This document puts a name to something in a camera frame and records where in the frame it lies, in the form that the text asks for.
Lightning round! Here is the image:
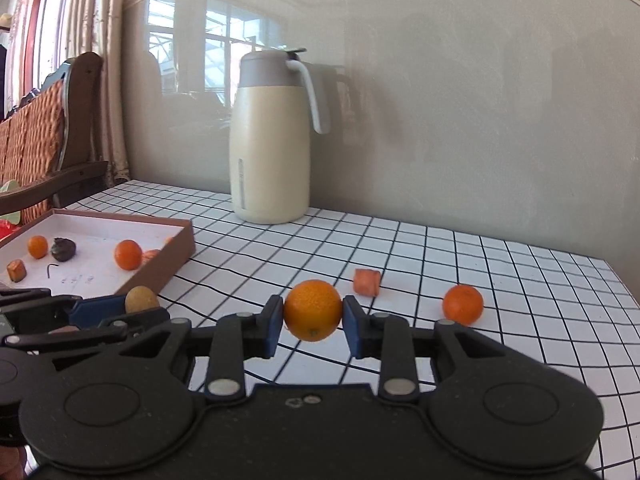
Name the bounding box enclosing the window with brown frame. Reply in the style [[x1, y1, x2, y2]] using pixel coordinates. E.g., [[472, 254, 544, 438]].
[[20, 0, 76, 96]]

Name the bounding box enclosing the brown cardboard box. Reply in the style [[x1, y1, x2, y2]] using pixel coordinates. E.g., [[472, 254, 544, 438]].
[[0, 208, 197, 306]]

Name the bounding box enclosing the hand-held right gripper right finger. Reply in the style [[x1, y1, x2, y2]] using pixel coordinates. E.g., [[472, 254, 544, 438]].
[[341, 295, 557, 402]]

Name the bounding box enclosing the dark brown round fruit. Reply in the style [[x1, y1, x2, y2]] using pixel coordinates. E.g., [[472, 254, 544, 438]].
[[51, 238, 77, 262]]

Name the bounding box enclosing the wooden chair with woven back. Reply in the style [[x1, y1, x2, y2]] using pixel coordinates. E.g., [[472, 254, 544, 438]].
[[0, 51, 110, 228]]

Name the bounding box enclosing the checked white tablecloth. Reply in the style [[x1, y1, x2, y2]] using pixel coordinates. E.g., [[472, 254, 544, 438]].
[[65, 180, 640, 480]]

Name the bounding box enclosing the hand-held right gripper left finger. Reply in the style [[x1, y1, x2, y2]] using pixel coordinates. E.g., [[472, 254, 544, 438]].
[[49, 294, 287, 402]]

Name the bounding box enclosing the beige curtain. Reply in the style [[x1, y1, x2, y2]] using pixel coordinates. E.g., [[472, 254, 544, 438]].
[[65, 0, 132, 183]]

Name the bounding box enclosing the yellow-green round fruit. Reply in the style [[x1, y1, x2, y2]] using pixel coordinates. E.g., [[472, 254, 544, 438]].
[[124, 285, 161, 313]]

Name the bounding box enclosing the cream thermos jug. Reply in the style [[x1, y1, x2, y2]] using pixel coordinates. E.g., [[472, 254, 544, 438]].
[[229, 47, 333, 225]]

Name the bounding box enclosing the pale green object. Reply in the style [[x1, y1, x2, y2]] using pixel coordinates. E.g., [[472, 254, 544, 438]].
[[0, 182, 23, 225]]

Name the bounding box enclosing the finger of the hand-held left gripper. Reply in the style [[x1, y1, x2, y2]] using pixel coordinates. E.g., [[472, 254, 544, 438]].
[[1, 307, 172, 351], [0, 288, 129, 329]]

